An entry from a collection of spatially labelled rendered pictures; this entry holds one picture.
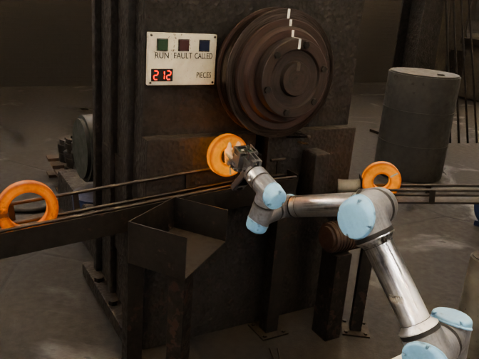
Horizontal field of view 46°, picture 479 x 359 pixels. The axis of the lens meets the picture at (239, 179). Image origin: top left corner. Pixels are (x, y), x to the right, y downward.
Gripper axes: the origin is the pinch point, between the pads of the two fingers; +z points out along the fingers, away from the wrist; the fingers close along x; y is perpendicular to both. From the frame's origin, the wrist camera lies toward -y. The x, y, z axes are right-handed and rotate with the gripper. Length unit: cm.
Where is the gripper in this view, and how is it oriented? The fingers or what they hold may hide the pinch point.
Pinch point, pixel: (227, 149)
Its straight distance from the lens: 204.8
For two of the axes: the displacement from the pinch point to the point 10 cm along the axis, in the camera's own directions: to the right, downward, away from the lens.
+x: -8.7, 1.1, -4.8
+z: -4.5, -5.5, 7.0
